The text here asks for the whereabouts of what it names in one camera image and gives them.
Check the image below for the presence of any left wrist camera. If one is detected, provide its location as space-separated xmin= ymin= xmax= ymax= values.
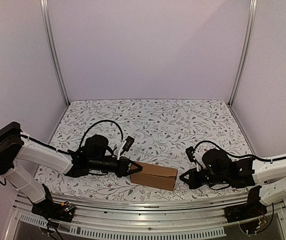
xmin=115 ymin=136 xmax=135 ymax=160

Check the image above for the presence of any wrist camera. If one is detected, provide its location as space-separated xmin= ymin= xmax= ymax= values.
xmin=185 ymin=146 xmax=203 ymax=173
xmin=115 ymin=136 xmax=135 ymax=160

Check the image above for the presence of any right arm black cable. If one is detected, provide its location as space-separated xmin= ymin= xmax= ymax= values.
xmin=192 ymin=140 xmax=286 ymax=163

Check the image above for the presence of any aluminium frame post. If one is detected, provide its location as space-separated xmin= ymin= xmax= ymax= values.
xmin=228 ymin=0 xmax=258 ymax=108
xmin=40 ymin=0 xmax=70 ymax=107

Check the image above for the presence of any left aluminium frame post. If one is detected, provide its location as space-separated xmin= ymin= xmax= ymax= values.
xmin=40 ymin=0 xmax=70 ymax=107

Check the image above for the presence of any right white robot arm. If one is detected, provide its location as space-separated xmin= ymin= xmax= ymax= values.
xmin=179 ymin=148 xmax=286 ymax=218

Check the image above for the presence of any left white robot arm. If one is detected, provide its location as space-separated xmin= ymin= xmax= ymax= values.
xmin=0 ymin=122 xmax=143 ymax=217

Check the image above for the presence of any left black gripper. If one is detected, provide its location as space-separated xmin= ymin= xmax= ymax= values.
xmin=89 ymin=156 xmax=142 ymax=178

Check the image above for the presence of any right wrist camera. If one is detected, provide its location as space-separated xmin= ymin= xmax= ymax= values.
xmin=185 ymin=146 xmax=203 ymax=173

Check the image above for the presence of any brown cardboard box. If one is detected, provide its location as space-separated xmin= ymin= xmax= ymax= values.
xmin=130 ymin=162 xmax=178 ymax=191

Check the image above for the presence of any front aluminium rail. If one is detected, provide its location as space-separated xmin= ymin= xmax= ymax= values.
xmin=3 ymin=197 xmax=286 ymax=240

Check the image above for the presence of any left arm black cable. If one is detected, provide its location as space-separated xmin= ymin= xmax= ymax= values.
xmin=20 ymin=119 xmax=124 ymax=156

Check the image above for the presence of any right aluminium frame post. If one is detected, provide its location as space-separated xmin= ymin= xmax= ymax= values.
xmin=228 ymin=0 xmax=258 ymax=108

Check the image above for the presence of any floral patterned table mat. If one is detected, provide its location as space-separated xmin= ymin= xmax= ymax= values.
xmin=35 ymin=99 xmax=250 ymax=202

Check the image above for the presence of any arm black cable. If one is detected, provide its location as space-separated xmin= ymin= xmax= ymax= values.
xmin=192 ymin=140 xmax=286 ymax=163
xmin=20 ymin=119 xmax=124 ymax=156

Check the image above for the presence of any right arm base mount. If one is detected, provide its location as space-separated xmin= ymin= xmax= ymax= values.
xmin=224 ymin=185 xmax=267 ymax=223

